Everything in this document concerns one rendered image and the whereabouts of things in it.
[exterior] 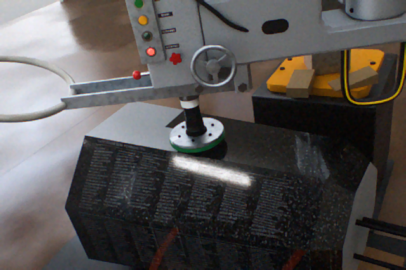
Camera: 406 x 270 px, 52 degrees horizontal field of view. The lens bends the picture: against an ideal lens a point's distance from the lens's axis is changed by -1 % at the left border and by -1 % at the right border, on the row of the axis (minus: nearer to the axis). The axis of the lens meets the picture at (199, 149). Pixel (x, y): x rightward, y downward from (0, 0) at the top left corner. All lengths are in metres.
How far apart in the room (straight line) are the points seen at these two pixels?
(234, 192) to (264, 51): 0.50
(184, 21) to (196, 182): 0.60
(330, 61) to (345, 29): 0.75
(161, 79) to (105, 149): 0.55
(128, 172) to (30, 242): 1.25
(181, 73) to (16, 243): 1.85
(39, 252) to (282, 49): 1.95
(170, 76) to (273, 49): 0.35
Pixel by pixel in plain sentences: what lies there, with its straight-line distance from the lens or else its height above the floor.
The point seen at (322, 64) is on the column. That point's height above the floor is 0.84.
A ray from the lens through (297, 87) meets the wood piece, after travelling 1.99.
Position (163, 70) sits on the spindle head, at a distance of 1.43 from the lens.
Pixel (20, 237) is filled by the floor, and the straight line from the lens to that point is 2.96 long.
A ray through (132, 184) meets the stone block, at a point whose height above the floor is 0.71.
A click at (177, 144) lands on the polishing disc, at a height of 0.88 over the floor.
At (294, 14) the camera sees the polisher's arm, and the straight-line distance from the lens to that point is 1.38.
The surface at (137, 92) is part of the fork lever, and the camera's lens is 1.53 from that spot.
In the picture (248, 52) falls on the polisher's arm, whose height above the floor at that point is 1.21.
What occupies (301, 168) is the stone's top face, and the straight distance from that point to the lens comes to 1.48.
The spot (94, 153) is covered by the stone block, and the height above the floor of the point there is 0.77.
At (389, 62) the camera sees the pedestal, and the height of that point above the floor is 0.74.
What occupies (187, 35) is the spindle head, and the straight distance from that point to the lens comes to 1.37.
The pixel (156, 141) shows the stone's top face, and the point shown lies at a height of 0.82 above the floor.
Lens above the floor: 1.72
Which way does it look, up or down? 33 degrees down
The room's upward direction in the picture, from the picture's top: 12 degrees counter-clockwise
